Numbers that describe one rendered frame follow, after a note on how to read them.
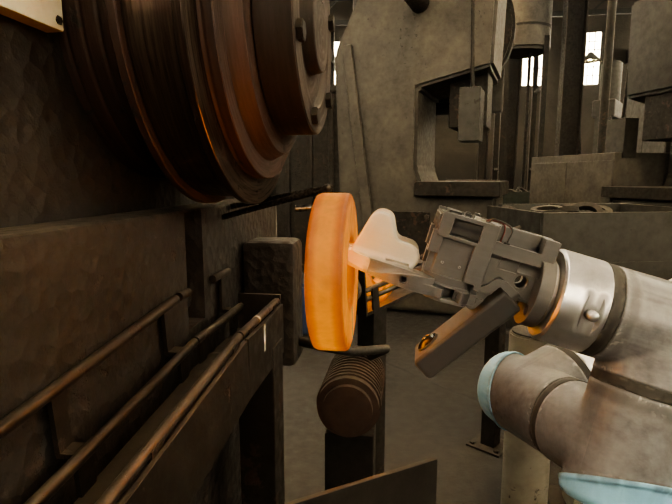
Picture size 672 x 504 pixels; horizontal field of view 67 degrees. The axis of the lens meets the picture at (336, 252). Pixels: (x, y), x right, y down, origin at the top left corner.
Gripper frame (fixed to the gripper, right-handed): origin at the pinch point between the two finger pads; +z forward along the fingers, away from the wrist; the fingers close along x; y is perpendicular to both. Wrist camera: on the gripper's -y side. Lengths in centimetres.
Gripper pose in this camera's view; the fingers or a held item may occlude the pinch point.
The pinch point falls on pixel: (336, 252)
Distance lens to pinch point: 51.0
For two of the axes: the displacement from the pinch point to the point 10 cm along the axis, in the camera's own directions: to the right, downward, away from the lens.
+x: -1.4, 1.6, -9.8
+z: -9.5, -2.9, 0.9
